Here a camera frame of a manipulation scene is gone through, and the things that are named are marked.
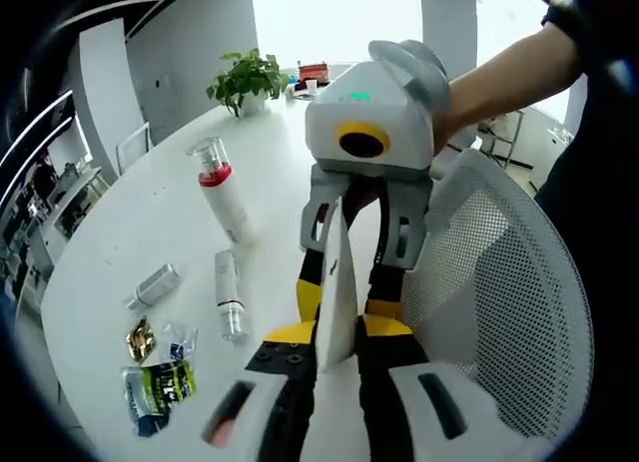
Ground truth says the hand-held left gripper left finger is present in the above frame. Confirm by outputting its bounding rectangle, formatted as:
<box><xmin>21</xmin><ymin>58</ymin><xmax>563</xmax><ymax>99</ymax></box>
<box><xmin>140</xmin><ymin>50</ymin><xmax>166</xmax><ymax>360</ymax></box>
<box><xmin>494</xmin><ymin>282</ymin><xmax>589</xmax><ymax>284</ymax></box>
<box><xmin>199</xmin><ymin>321</ymin><xmax>320</xmax><ymax>462</ymax></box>

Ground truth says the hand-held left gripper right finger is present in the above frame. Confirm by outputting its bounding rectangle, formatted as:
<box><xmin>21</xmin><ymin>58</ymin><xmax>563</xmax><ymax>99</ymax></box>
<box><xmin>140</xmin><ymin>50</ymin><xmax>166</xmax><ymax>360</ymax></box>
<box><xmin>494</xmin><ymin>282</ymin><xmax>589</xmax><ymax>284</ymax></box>
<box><xmin>354</xmin><ymin>314</ymin><xmax>495</xmax><ymax>462</ymax></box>

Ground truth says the tall white skincare tube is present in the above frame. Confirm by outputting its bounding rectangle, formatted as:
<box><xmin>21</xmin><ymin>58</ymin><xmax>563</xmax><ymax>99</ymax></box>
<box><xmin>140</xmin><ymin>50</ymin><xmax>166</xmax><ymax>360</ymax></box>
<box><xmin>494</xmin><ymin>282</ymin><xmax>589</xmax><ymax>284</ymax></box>
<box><xmin>318</xmin><ymin>197</ymin><xmax>361</xmax><ymax>376</ymax></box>

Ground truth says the red collar skincare pump bottle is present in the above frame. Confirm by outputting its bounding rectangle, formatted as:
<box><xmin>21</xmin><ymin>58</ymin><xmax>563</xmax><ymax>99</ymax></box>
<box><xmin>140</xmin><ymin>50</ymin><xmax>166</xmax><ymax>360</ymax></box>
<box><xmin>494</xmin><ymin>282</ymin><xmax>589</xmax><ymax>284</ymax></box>
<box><xmin>187</xmin><ymin>137</ymin><xmax>262</xmax><ymax>247</ymax></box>

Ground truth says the clear silver skincare sachet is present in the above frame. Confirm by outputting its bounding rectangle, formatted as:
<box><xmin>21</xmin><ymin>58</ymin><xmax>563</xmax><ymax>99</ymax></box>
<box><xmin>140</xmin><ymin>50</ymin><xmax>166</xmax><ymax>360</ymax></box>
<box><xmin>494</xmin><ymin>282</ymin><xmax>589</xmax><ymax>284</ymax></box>
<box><xmin>159</xmin><ymin>323</ymin><xmax>200</xmax><ymax>364</ymax></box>

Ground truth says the dark green skincare sachet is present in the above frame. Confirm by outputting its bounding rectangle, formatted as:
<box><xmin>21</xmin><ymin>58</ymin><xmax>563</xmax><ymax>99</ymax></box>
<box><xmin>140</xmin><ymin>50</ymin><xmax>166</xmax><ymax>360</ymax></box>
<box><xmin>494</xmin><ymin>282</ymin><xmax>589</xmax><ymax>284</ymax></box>
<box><xmin>121</xmin><ymin>359</ymin><xmax>198</xmax><ymax>437</ymax></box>

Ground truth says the gold foil skincare sachet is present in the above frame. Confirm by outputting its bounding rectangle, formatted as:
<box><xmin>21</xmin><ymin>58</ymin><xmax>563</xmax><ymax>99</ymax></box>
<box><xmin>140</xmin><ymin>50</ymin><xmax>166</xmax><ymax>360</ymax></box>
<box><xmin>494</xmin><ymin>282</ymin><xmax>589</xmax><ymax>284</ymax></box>
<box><xmin>124</xmin><ymin>315</ymin><xmax>157</xmax><ymax>359</ymax></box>

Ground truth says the red box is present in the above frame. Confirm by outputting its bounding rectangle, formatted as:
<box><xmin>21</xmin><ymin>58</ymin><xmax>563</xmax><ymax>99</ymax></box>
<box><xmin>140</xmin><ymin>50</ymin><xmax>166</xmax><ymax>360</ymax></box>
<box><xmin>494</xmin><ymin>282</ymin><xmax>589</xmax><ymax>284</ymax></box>
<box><xmin>298</xmin><ymin>61</ymin><xmax>332</xmax><ymax>87</ymax></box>

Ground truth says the white mesh office chair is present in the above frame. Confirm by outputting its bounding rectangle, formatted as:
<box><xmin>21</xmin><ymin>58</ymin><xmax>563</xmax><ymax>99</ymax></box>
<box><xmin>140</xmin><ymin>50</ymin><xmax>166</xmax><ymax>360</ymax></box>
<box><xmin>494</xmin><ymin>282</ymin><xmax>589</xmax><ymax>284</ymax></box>
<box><xmin>398</xmin><ymin>150</ymin><xmax>596</xmax><ymax>441</ymax></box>

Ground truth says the potted green plant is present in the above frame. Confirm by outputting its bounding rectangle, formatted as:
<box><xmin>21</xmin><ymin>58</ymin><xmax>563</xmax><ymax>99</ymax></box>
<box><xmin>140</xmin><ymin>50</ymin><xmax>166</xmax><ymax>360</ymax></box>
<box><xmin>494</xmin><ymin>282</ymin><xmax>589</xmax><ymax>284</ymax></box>
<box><xmin>207</xmin><ymin>47</ymin><xmax>292</xmax><ymax>119</ymax></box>

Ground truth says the metal frame stool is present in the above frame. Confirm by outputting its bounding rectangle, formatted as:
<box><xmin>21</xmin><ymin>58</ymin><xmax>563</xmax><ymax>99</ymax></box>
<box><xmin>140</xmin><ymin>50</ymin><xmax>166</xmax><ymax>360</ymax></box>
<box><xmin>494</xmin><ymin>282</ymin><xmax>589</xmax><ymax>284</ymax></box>
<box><xmin>477</xmin><ymin>110</ymin><xmax>526</xmax><ymax>173</ymax></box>

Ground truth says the white frame office chair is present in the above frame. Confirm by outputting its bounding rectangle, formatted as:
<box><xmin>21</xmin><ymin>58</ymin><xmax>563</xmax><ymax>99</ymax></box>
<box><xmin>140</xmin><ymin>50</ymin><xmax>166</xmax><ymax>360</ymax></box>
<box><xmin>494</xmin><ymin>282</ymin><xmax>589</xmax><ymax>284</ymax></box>
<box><xmin>116</xmin><ymin>121</ymin><xmax>153</xmax><ymax>177</ymax></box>

